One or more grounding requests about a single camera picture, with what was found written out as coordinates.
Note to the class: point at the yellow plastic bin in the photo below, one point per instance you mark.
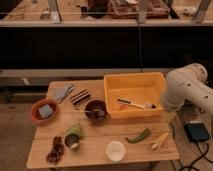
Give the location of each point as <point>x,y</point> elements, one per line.
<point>138,88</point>

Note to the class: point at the grey cloth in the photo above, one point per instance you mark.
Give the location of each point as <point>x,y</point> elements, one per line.
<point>61,93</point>

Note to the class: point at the orange bowl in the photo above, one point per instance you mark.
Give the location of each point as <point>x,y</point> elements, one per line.
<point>35,116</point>

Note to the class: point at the white cup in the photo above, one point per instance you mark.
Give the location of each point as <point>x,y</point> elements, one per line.
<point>115,151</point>

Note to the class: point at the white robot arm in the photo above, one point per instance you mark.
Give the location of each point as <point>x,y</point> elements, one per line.
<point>187,83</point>

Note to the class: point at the yellow corn piece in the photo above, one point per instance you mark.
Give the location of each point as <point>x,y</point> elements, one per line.
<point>159,141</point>

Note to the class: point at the green cloth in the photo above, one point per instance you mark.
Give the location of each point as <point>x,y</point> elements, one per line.
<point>75,129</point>

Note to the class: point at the black power box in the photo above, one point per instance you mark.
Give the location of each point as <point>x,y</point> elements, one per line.
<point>196,132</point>

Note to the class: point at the black striped cloth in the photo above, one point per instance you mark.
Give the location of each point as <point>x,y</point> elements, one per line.
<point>79,97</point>

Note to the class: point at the blue sponge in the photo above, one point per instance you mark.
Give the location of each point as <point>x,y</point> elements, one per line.
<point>45,111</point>

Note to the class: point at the dark brown bowl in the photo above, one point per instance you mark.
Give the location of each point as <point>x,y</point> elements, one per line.
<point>96,110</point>

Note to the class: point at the dark grapes bunch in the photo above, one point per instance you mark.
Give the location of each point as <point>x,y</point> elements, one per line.
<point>56,152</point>

